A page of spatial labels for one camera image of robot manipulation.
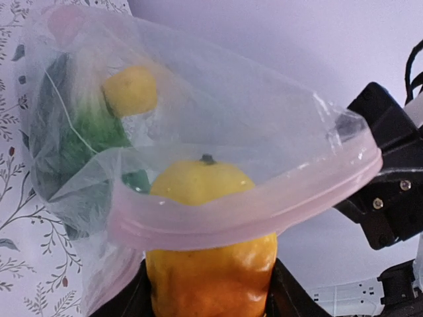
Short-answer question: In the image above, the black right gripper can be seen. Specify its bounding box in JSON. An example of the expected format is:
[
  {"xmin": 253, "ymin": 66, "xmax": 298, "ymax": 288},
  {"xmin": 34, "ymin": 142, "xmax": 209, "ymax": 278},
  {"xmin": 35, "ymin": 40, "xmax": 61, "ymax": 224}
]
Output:
[{"xmin": 334, "ymin": 82, "xmax": 422, "ymax": 250}]

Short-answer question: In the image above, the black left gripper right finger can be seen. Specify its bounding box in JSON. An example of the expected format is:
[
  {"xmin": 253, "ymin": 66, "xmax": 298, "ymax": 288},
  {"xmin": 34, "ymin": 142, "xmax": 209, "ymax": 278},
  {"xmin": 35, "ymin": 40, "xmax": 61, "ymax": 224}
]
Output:
[{"xmin": 265, "ymin": 258, "xmax": 330, "ymax": 317}]

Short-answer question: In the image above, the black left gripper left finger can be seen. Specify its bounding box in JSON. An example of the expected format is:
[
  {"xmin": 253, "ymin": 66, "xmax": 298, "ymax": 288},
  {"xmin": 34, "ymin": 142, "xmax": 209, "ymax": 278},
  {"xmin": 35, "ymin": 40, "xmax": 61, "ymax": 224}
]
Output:
[{"xmin": 90, "ymin": 260, "xmax": 152, "ymax": 317}]

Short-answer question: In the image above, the orange fruit toy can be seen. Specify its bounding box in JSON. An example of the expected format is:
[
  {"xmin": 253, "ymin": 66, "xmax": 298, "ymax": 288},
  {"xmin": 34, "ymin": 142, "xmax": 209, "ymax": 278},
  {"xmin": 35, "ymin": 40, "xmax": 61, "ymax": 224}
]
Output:
[{"xmin": 145, "ymin": 153, "xmax": 278, "ymax": 317}]

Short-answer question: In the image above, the clear zip top bag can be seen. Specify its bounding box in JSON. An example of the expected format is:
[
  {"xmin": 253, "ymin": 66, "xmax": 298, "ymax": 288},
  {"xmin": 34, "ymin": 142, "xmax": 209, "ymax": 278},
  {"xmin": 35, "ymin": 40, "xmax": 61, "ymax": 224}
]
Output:
[{"xmin": 22, "ymin": 5, "xmax": 383, "ymax": 316}]

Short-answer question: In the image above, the green bok choy toy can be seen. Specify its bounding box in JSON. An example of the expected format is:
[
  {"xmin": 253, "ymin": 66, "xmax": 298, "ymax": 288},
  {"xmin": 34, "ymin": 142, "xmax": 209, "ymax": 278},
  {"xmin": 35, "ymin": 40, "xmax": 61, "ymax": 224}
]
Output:
[{"xmin": 29, "ymin": 53, "xmax": 130, "ymax": 240}]

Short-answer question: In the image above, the yellow lemon toy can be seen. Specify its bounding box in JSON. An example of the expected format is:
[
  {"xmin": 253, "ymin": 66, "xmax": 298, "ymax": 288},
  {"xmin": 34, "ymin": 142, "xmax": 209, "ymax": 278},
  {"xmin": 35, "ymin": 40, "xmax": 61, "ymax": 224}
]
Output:
[{"xmin": 102, "ymin": 65, "xmax": 158, "ymax": 118}]

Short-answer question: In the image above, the green cucumber toy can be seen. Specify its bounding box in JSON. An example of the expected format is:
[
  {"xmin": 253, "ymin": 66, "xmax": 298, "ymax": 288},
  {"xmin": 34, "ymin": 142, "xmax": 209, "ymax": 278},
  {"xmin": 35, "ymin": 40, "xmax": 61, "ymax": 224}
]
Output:
[{"xmin": 121, "ymin": 169, "xmax": 151, "ymax": 194}]

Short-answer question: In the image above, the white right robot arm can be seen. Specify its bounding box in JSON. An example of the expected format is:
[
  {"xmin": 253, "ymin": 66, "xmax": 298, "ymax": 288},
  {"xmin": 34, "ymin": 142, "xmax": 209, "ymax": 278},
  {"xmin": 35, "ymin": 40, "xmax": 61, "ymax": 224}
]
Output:
[{"xmin": 265, "ymin": 44, "xmax": 422, "ymax": 316}]

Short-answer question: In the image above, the floral patterned tablecloth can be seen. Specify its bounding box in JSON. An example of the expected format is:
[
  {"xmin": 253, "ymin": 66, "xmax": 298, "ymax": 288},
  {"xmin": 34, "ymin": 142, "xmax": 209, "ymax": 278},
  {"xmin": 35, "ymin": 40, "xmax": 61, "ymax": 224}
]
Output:
[{"xmin": 0, "ymin": 0, "xmax": 133, "ymax": 317}]

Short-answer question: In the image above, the white wall power strip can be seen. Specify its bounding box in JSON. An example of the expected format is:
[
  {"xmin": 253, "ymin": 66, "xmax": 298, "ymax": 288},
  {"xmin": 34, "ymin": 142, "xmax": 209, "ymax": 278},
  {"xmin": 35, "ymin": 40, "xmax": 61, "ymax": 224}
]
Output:
[{"xmin": 307, "ymin": 278, "xmax": 384, "ymax": 316}]

